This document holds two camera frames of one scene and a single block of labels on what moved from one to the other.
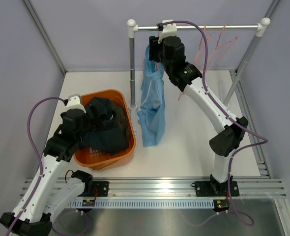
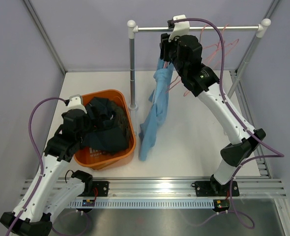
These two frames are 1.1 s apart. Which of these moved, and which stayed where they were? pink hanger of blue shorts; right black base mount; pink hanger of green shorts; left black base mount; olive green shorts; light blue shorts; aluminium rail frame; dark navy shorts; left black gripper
Moved: light blue shorts; pink hanger of blue shorts; pink hanger of green shorts
Stayed: olive green shorts; aluminium rail frame; dark navy shorts; left black gripper; right black base mount; left black base mount
